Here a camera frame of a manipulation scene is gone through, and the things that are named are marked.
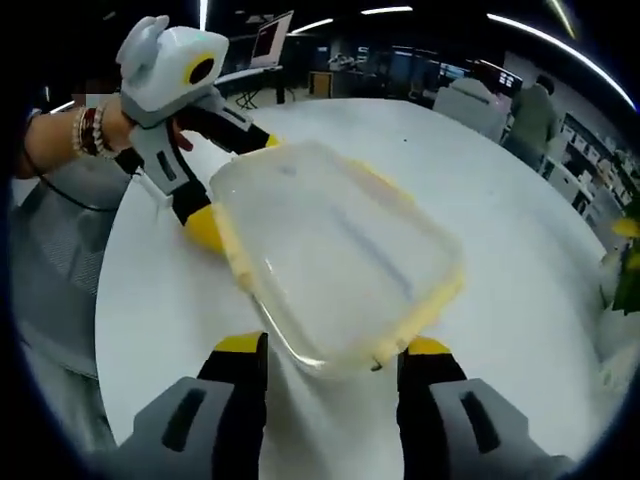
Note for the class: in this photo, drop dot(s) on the wall screen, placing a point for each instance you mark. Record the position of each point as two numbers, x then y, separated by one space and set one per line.
511 81

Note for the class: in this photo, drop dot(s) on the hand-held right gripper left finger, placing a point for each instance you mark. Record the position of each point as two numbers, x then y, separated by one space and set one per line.
200 430

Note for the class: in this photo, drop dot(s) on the clear container with yellow buckles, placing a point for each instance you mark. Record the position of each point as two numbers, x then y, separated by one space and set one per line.
330 240

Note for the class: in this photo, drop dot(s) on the folding laptop table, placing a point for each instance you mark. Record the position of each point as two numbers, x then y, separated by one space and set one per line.
250 76

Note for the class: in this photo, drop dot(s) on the open laptop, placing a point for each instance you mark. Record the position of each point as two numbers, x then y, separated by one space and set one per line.
270 41

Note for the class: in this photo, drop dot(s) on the green plant in white pot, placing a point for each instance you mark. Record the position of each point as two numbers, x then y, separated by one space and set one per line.
627 270

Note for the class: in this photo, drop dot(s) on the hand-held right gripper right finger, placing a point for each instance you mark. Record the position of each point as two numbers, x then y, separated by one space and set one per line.
450 430

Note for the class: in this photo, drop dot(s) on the grey mesh chair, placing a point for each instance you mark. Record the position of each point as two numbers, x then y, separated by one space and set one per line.
60 240

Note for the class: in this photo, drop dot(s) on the person's left hand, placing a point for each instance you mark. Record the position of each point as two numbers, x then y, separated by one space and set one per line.
120 127

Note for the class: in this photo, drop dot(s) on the small tan cabinet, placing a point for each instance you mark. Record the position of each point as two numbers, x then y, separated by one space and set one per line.
320 84

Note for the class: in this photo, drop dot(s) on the white shelf with boxes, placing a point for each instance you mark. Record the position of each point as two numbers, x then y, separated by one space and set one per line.
595 160

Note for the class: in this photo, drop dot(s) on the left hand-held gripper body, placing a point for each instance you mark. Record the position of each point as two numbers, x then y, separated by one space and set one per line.
165 70

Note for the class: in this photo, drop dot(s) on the short ceiling light strip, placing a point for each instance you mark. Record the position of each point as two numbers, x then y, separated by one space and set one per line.
312 26
387 10

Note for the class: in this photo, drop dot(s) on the long curved ceiling light strip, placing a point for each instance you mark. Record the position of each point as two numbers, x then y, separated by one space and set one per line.
565 47

